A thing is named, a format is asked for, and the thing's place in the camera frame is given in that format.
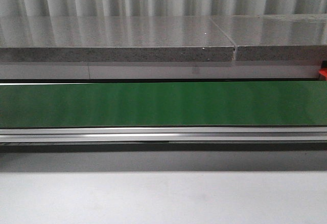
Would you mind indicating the grey stone slab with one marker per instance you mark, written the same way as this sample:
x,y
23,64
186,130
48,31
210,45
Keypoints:
x,y
299,37
113,39

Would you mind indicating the aluminium conveyor side rail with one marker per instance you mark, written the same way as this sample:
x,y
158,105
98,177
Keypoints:
x,y
187,138

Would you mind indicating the grey stone slab left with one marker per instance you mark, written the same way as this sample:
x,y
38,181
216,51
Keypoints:
x,y
113,39

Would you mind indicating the red plastic tray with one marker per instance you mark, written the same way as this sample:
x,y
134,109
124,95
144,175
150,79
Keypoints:
x,y
322,74

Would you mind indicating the green conveyor belt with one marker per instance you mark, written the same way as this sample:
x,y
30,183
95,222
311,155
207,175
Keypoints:
x,y
164,104

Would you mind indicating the grey stone slab right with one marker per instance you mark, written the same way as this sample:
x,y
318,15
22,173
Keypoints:
x,y
299,37

